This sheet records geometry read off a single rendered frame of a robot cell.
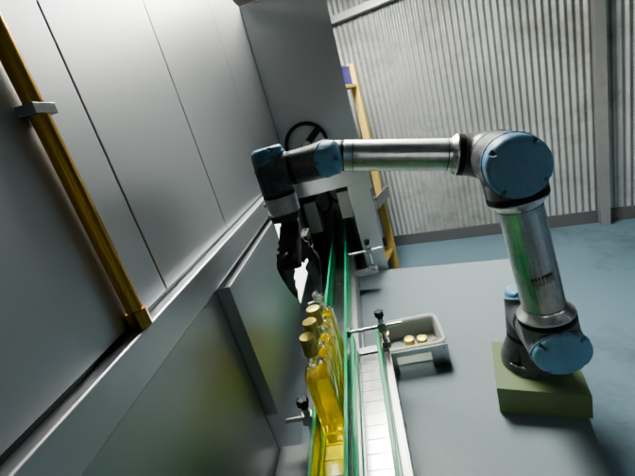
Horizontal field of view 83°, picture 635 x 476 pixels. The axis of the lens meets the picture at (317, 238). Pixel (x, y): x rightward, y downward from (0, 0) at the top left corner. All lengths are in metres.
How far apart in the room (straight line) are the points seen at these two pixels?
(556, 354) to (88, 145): 0.93
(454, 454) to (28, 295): 0.94
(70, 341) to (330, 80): 1.55
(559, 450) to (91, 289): 1.00
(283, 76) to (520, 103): 2.58
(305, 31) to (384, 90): 2.20
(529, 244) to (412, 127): 3.18
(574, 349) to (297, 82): 1.47
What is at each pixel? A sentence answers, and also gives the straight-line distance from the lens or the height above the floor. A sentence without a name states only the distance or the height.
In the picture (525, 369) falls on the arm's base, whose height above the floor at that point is 0.85.
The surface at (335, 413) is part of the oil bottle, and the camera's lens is 0.91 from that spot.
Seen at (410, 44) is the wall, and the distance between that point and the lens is 3.92.
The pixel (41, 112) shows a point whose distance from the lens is 0.51.
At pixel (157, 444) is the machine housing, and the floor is 1.25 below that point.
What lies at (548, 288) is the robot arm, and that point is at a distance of 0.89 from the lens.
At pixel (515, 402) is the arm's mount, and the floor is 0.79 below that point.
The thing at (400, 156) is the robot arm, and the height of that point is 1.46.
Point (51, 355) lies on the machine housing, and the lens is 0.47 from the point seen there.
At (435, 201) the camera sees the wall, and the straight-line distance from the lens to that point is 4.06.
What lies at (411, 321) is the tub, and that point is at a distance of 1.38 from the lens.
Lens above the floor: 1.59
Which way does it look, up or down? 18 degrees down
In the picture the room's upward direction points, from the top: 16 degrees counter-clockwise
